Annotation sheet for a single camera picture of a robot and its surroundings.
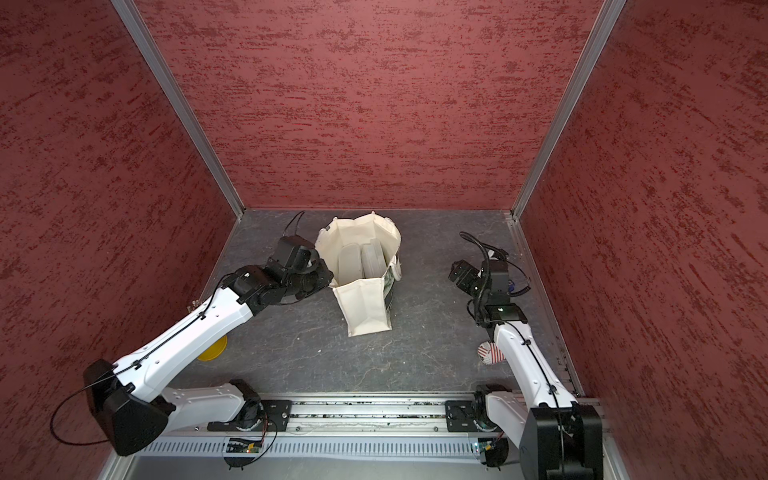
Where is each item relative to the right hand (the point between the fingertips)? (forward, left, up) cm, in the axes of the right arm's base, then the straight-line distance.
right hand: (460, 275), depth 85 cm
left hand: (-5, +36, +7) cm, 37 cm away
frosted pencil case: (+6, +26, -1) cm, 26 cm away
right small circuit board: (-40, -2, -16) cm, 43 cm away
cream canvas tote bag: (-9, +27, +1) cm, 29 cm away
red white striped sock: (-19, -7, -12) cm, 23 cm away
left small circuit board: (-39, +58, -15) cm, 71 cm away
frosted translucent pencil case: (+7, +34, -4) cm, 35 cm away
